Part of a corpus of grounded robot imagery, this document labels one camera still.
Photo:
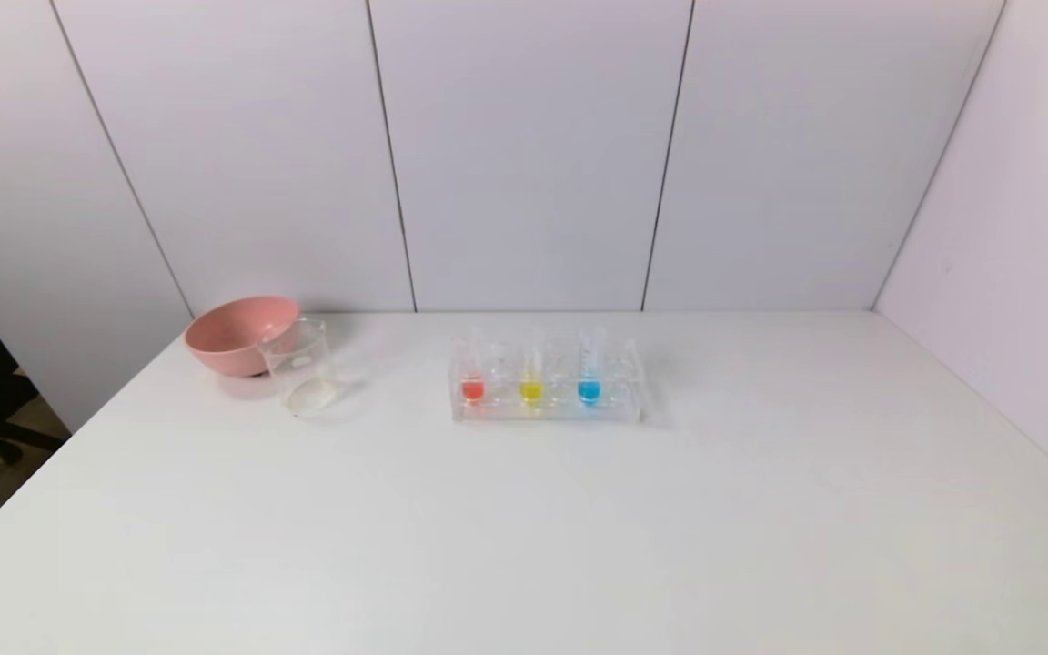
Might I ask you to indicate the pink plastic bowl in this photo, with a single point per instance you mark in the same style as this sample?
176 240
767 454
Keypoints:
228 341

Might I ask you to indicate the clear acrylic test tube rack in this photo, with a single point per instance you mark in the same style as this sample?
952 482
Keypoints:
560 411

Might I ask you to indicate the red pigment test tube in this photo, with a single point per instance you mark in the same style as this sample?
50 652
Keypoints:
472 389

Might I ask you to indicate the blue pigment test tube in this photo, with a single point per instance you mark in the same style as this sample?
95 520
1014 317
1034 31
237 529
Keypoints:
589 390

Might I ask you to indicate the yellow pigment test tube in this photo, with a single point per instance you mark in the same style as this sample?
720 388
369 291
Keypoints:
531 390

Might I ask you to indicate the clear glass beaker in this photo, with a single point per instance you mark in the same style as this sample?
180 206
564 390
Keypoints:
306 387

